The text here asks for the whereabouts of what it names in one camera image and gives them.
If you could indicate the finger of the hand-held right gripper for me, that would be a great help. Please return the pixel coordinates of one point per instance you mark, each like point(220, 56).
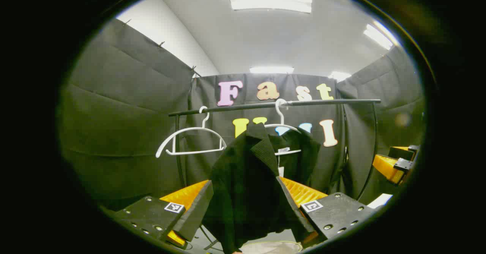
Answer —
point(402, 153)
point(403, 164)

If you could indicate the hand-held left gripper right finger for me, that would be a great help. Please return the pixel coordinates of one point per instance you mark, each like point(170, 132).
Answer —
point(292, 208)

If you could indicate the black metal clothes rack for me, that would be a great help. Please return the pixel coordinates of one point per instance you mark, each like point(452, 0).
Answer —
point(322, 102)

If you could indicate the black backdrop cloth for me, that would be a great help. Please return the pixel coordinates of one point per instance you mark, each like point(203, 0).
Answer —
point(125, 106)

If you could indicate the white plastic hanger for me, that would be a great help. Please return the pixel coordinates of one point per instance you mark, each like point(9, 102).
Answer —
point(281, 117)
point(193, 152)

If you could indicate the black knit sweater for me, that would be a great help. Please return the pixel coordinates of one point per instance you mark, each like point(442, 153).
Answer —
point(246, 178)

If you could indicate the white paper hang tag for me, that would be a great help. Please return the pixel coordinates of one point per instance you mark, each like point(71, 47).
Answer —
point(281, 171)

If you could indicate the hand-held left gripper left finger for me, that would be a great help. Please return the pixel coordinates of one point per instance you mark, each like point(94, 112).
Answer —
point(197, 208)

